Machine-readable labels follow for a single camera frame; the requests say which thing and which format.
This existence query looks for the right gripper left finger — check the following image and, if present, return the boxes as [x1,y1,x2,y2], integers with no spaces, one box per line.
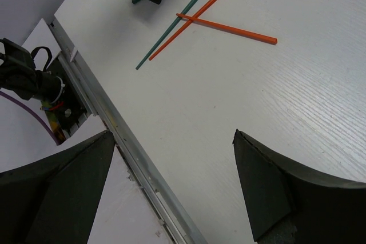
[1,130,115,243]

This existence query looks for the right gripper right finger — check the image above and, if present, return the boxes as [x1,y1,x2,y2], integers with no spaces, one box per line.
[233,131,365,243]

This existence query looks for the steep orange chopstick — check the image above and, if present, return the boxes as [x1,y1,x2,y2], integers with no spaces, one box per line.
[149,0,217,61]

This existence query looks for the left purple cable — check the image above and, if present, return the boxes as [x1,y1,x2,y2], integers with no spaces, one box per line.
[0,90,62,146]

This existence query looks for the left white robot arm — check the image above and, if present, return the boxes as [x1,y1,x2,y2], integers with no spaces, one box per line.
[1,0,162,104]

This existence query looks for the aluminium table rail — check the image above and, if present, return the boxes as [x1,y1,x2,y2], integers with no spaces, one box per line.
[49,19,206,243]

